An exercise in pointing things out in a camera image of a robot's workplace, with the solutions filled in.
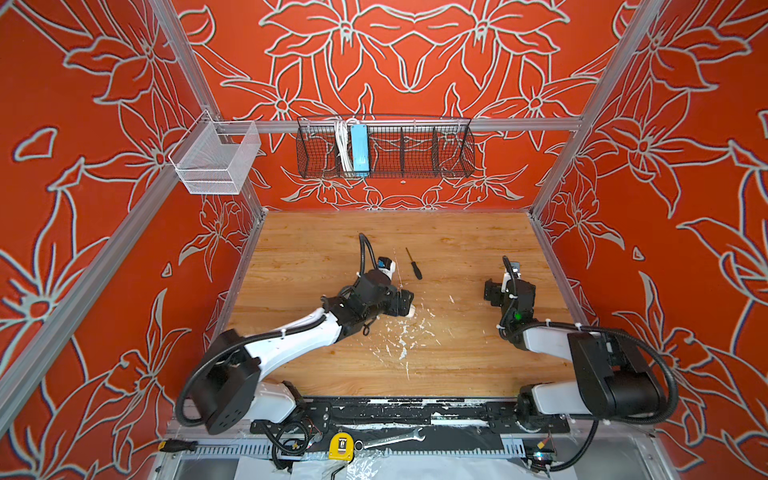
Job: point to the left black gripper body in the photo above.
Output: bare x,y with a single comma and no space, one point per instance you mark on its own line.
387,304

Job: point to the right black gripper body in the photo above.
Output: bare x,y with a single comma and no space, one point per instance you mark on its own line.
498,297

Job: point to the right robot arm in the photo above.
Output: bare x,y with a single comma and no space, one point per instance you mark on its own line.
617,377

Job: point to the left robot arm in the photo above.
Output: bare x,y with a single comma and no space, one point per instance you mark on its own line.
230,382

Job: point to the black screwdriver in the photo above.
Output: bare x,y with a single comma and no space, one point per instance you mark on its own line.
416,270

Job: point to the silver wrench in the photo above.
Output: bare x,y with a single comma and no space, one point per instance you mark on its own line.
415,435

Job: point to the light blue power bank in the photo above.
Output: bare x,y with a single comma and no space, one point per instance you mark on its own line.
360,149

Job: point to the yellow tape measure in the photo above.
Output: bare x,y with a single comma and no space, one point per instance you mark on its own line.
341,447

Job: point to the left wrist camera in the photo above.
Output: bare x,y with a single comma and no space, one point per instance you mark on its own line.
387,266

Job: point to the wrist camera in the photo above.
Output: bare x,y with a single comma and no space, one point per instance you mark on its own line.
513,270
387,266

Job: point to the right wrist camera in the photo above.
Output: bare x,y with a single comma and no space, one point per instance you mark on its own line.
513,270

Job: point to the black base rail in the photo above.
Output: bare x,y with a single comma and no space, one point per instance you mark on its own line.
496,415

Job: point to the black wire wall basket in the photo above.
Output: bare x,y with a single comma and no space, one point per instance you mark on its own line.
400,147

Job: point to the white mesh wall basket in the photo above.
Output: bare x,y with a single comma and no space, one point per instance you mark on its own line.
215,157

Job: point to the black handled tool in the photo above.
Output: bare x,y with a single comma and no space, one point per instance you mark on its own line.
177,446

